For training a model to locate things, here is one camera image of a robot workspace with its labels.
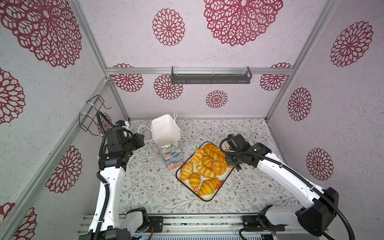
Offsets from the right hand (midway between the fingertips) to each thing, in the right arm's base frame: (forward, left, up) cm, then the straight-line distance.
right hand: (228, 155), depth 79 cm
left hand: (+3, +44, +10) cm, 45 cm away
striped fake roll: (-3, +11, -14) cm, 18 cm away
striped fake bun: (+4, +10, -14) cm, 18 cm away
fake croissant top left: (+7, +16, -13) cm, 22 cm away
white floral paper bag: (+17, +37, -2) cm, 40 cm away
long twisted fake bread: (+9, +5, -14) cm, 17 cm away
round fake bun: (0, +3, -14) cm, 14 cm away
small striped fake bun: (-8, +18, -14) cm, 24 cm away
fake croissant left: (-3, +23, -13) cm, 26 cm away
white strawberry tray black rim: (-5, +2, -17) cm, 18 cm away
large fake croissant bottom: (-12, +10, -13) cm, 20 cm away
